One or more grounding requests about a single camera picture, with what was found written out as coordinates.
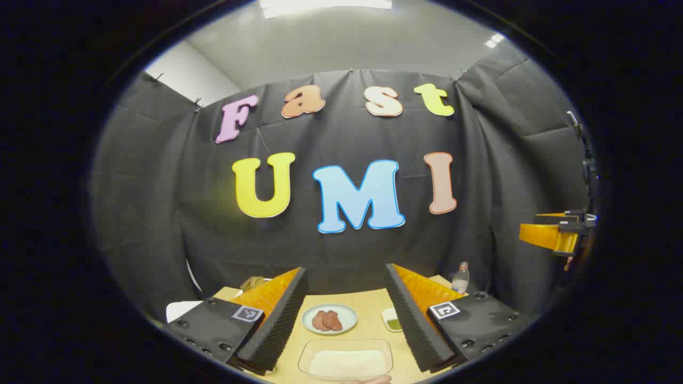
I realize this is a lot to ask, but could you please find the light green plate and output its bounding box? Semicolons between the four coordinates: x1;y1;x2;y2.
301;303;359;335

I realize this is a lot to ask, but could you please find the white power cord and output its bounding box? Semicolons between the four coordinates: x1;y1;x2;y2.
185;260;203;294

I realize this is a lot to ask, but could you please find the sliced red meat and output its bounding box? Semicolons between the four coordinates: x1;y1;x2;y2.
312;310;343;331

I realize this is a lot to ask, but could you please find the white rice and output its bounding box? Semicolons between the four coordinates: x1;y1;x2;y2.
309;349;389;378

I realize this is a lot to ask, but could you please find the clear plastic water bottle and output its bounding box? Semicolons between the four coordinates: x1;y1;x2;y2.
452;262;471;294

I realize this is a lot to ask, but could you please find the black backdrop cloth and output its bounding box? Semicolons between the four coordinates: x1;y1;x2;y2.
91;45;598;321

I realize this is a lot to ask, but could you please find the white divided dish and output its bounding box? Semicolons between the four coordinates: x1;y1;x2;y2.
382;307;404;332

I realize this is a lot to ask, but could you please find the clear glass dish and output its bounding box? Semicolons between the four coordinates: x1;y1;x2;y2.
297;339;394;381

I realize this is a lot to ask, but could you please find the large ceiling light panel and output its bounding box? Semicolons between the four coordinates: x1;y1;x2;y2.
259;0;393;19

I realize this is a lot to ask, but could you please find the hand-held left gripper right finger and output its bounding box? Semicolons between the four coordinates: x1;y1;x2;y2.
384;263;534;374

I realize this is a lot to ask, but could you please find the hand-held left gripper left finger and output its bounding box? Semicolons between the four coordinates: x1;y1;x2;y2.
165;267;309;377

